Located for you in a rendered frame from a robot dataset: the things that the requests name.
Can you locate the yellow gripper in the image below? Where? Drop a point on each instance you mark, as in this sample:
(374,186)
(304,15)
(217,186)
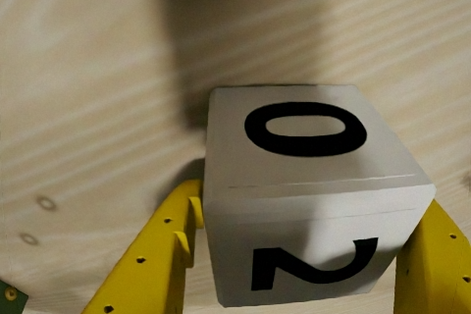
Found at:
(432,269)

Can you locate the white cube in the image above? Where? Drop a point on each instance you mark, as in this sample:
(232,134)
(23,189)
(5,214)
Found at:
(308,193)

